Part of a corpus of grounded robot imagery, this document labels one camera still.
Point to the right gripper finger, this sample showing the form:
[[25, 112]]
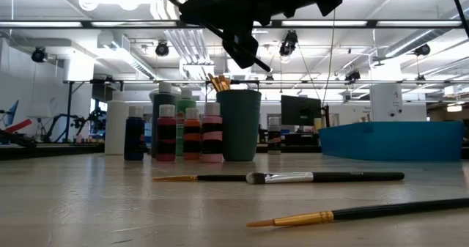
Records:
[[240, 49]]

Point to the green plastic cup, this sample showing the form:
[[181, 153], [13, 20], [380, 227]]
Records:
[[239, 129]]

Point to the small dark paint bottle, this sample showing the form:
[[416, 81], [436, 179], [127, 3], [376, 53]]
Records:
[[274, 137]]

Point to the thin brush gold ferrule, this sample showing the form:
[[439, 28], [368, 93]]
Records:
[[220, 177]]

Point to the blue paint bottle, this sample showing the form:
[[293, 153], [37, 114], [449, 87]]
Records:
[[133, 140]]

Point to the makeup brush silver ferrule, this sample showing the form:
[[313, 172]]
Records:
[[348, 176]]

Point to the blue plastic bin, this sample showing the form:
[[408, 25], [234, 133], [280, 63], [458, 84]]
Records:
[[392, 142]]

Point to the long brush ribbed gold ferrule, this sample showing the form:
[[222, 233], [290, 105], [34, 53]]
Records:
[[384, 210]]

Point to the black lab robot arm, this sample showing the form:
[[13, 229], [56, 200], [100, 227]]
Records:
[[77, 123], [18, 139]]

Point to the tall green paint bottle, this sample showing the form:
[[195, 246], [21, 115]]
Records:
[[185, 102]]

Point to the pink paint bottle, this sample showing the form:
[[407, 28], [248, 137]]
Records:
[[212, 137]]

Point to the orange paint bottle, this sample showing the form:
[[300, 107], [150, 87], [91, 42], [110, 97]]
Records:
[[192, 137]]

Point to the red paint bottle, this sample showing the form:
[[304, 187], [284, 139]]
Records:
[[166, 137]]

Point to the black ceiling spotlight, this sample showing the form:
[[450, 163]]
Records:
[[352, 76], [423, 50], [38, 54], [289, 41], [162, 49]]

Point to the black computer monitor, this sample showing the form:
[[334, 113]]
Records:
[[300, 111]]

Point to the tall black bottle white cap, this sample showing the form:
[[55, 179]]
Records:
[[163, 98]]

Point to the yellow cup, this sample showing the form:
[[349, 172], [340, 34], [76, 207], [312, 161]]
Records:
[[318, 125]]

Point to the dark office desk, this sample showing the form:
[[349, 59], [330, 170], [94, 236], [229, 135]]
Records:
[[300, 142]]

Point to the blue board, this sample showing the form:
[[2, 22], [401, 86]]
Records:
[[12, 111]]

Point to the red board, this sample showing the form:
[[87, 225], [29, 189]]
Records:
[[20, 125]]

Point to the white cylindrical column unit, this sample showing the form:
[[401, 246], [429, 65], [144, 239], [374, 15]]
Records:
[[386, 104]]

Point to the black lab workbench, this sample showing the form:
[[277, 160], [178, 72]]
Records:
[[55, 151]]

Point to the black frame beam light strips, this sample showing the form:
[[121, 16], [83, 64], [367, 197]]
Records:
[[128, 23]]

